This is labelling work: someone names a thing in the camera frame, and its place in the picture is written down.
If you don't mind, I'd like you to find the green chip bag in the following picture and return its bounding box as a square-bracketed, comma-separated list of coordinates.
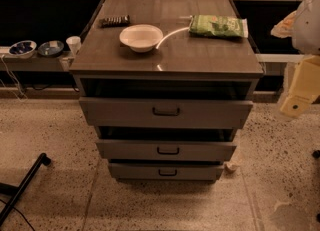
[189, 15, 249, 38]

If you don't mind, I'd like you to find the grey middle drawer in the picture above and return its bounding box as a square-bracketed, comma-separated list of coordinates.
[96, 139, 236, 162]

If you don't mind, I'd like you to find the black chair leg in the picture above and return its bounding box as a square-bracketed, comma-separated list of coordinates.
[0, 153, 51, 226]

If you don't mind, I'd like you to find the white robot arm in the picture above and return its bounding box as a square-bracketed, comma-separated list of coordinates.
[279, 0, 320, 118]

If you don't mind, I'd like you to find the white bowl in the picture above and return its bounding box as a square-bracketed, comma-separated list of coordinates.
[119, 24, 163, 53]

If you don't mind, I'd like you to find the grey top drawer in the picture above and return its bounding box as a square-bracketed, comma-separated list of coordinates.
[80, 97, 253, 129]

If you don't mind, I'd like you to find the crumpled paper scrap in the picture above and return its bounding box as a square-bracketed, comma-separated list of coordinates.
[224, 162, 239, 173]

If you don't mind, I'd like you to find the dark snack bar pack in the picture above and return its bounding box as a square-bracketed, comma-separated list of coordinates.
[99, 15, 130, 28]

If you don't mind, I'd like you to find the white paper cup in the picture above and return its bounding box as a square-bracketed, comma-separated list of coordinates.
[66, 36, 81, 55]

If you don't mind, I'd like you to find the blue patterned bowl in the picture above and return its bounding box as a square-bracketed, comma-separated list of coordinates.
[37, 40, 64, 57]
[9, 40, 37, 59]

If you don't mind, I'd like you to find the blue patterned bowl right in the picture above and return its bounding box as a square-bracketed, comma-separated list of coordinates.
[37, 40, 64, 57]

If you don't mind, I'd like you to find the low grey side shelf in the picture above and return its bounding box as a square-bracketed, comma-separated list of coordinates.
[0, 47, 73, 72]

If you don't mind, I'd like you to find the blue patterned bowl left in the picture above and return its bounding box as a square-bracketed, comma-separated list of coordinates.
[9, 40, 37, 59]

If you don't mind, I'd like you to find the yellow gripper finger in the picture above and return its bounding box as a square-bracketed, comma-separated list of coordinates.
[279, 55, 320, 118]

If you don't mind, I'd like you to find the grey drawer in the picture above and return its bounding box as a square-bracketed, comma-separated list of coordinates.
[96, 139, 236, 162]
[108, 163, 224, 181]
[80, 97, 253, 129]

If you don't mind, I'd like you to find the white cable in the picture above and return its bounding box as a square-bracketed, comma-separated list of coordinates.
[0, 54, 28, 100]

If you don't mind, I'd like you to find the grey bottom drawer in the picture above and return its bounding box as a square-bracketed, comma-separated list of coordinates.
[108, 163, 224, 181]

